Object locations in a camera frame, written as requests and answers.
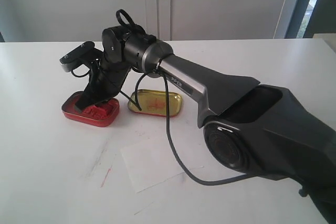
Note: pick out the white paper sheet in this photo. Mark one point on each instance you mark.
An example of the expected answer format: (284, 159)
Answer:
(150, 162)

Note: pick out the red ink pad tin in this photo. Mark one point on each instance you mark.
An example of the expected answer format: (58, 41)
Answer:
(100, 115)

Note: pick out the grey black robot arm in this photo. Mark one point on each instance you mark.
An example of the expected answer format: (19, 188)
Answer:
(256, 129)

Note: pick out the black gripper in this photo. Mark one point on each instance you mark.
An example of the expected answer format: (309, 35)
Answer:
(105, 82)

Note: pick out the gold tin lid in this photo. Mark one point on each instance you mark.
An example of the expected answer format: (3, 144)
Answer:
(153, 102)

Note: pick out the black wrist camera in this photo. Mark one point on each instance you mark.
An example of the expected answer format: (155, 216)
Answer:
(85, 54)

